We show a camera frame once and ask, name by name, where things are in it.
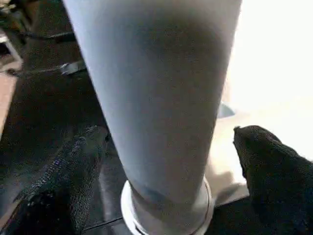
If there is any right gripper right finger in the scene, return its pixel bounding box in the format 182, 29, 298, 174
233, 125, 313, 235

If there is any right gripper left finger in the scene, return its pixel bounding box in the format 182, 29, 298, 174
0, 125, 109, 235

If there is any white plastic table leg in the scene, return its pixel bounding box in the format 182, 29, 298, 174
62, 0, 243, 235

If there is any black work mat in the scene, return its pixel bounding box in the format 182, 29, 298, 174
0, 0, 313, 235

